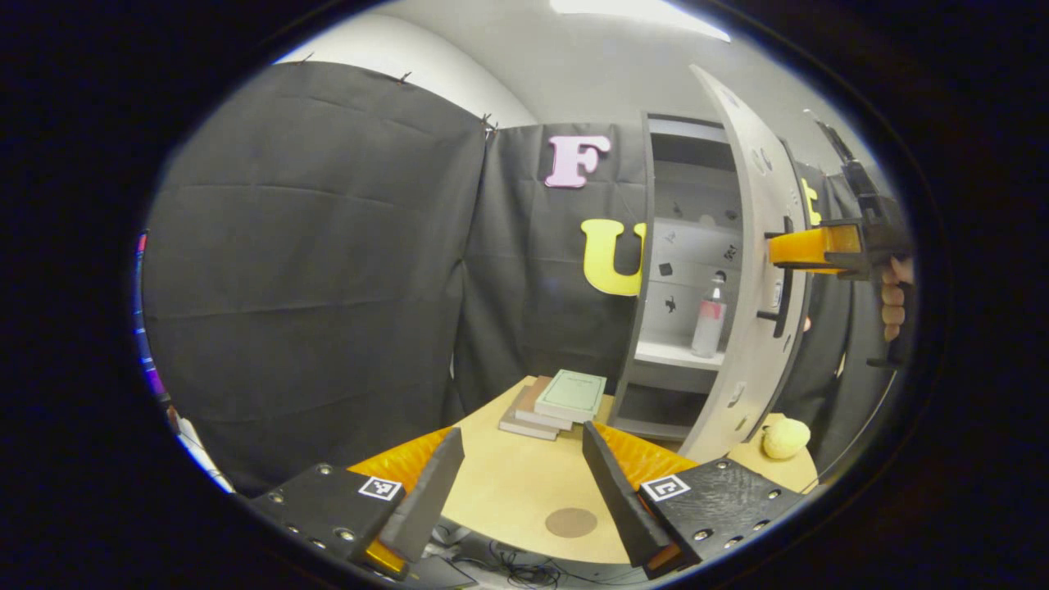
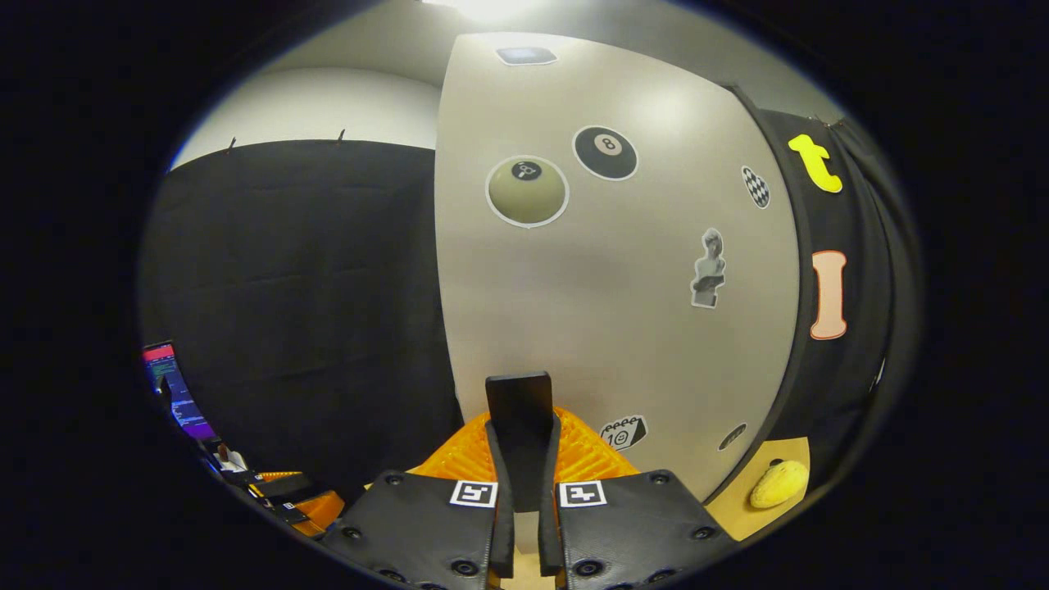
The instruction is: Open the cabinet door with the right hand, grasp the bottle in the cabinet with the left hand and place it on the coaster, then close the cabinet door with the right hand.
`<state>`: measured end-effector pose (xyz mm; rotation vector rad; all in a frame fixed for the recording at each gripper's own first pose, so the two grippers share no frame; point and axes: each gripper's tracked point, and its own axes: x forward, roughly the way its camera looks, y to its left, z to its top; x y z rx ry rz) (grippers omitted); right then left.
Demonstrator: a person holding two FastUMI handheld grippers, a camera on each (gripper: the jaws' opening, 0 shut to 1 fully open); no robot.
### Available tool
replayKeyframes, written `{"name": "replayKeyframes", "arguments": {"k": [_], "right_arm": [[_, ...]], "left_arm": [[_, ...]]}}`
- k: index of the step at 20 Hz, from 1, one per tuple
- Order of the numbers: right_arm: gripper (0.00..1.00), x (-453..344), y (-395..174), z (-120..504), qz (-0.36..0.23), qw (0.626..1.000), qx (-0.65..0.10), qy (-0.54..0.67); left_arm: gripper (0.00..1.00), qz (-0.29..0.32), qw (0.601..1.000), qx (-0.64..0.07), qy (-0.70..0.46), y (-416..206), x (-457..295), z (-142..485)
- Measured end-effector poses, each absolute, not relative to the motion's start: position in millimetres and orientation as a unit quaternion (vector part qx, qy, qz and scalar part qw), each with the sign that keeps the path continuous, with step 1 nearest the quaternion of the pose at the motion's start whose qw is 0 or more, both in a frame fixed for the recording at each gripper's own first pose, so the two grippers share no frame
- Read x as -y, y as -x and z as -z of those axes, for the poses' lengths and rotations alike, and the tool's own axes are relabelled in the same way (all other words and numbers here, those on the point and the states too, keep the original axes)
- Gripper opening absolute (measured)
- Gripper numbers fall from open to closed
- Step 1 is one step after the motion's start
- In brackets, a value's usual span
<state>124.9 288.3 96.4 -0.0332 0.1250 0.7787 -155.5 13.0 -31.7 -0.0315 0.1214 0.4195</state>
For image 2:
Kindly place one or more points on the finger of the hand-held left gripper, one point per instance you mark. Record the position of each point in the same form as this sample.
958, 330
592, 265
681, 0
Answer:
299, 506

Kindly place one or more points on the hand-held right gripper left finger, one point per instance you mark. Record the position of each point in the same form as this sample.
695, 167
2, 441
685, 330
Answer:
426, 524

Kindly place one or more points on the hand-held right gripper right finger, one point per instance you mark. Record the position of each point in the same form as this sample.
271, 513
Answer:
631, 524

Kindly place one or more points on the light grey cabinet door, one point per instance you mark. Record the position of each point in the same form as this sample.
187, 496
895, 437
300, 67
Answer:
615, 344

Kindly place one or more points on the yellow lemon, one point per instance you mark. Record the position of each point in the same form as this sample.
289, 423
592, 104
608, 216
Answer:
778, 483

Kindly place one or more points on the computer monitor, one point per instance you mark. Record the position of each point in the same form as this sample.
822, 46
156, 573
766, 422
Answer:
176, 393

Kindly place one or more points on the black backdrop cloth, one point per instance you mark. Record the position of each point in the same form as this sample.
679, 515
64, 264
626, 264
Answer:
311, 287

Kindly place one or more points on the ceiling light panel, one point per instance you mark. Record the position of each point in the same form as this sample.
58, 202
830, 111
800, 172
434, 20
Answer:
483, 8

